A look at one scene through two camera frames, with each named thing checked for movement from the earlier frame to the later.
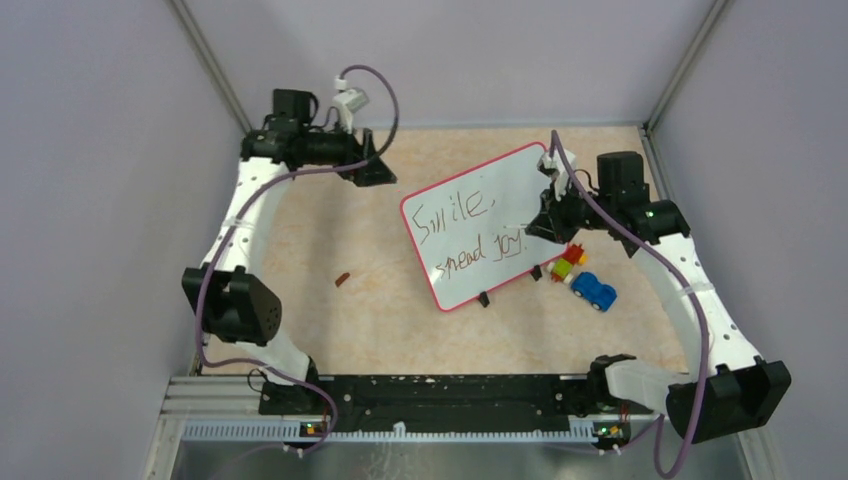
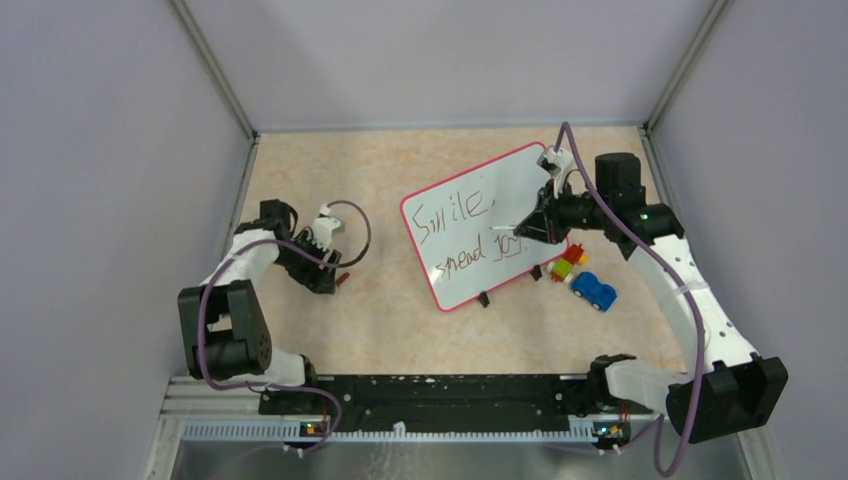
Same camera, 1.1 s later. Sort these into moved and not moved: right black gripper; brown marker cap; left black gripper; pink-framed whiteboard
Moved: left black gripper
Not moved: right black gripper; pink-framed whiteboard; brown marker cap
